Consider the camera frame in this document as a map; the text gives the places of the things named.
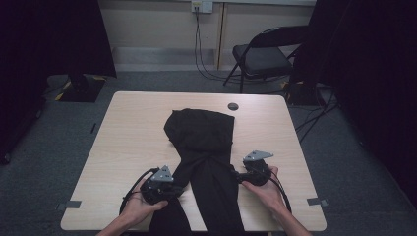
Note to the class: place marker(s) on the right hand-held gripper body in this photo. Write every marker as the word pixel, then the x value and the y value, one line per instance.
pixel 257 172

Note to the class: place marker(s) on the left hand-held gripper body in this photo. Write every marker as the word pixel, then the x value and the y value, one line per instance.
pixel 159 190

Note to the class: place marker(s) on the black pants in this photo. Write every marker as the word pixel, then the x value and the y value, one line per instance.
pixel 205 144

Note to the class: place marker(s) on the person's left hand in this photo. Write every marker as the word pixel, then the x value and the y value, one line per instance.
pixel 141 206

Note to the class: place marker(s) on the person's right hand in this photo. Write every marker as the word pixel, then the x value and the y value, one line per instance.
pixel 267 195

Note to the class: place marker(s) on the round grey table grommet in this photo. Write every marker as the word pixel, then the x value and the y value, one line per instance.
pixel 233 106

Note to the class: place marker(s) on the grey tape strip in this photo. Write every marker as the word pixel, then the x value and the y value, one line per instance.
pixel 69 205
pixel 317 202

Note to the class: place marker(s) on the small black pen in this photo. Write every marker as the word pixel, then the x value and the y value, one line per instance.
pixel 93 128

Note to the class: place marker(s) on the black folding chair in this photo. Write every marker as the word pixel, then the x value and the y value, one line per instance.
pixel 262 60

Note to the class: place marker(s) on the yellow black floor tape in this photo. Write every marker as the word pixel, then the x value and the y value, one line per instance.
pixel 62 93

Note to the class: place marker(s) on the black curtain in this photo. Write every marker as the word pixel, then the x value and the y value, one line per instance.
pixel 39 49
pixel 370 82

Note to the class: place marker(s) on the black stand base plate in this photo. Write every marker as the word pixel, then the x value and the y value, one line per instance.
pixel 83 90

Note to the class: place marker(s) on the white wall socket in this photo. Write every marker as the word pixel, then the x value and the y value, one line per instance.
pixel 202 6

